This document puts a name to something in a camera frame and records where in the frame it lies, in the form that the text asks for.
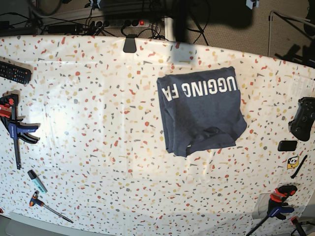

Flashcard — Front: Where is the blue black bar clamp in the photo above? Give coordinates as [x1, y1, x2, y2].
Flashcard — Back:
[246, 185, 297, 236]
[0, 93, 40, 170]

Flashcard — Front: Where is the black cable tie strip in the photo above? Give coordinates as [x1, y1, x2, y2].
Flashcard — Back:
[291, 155, 308, 179]

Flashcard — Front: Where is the silver metal stand frame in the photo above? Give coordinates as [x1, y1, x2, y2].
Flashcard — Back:
[267, 10, 315, 57]

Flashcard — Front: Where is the teal highlighter marker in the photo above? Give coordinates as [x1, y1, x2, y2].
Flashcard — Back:
[28, 170, 48, 194]

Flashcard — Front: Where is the yellow cartoon sticker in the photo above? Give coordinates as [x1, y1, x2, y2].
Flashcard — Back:
[287, 155, 299, 169]

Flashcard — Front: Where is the blue black bar clamp right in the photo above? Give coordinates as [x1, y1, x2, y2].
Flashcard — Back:
[246, 185, 297, 236]

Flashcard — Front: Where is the blue grey T-shirt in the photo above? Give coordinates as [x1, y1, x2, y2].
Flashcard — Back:
[157, 66, 247, 157]

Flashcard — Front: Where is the orange blue T-handle hex key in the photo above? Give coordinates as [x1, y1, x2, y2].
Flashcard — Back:
[29, 191, 73, 224]

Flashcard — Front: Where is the clear plastic bag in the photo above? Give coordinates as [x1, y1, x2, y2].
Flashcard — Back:
[252, 193, 271, 220]

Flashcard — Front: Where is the black TV remote control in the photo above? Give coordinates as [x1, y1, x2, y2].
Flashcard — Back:
[0, 61, 32, 85]

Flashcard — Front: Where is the white paper sheet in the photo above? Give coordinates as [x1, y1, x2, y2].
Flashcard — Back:
[289, 75, 315, 98]

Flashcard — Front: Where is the white power strip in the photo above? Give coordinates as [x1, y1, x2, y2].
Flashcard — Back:
[96, 19, 150, 28]

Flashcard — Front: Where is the small black case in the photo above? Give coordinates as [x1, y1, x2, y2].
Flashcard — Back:
[278, 140, 298, 151]

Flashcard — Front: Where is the black table clamp mount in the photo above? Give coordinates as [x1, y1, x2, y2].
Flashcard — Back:
[123, 34, 137, 53]

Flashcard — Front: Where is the black game controller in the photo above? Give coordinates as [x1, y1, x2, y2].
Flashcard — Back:
[288, 97, 315, 142]

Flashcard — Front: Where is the red black clamp corner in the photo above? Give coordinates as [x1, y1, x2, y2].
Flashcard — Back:
[290, 217, 307, 236]

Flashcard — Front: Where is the blue black bar clamp left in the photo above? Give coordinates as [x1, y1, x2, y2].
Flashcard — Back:
[0, 93, 40, 170]

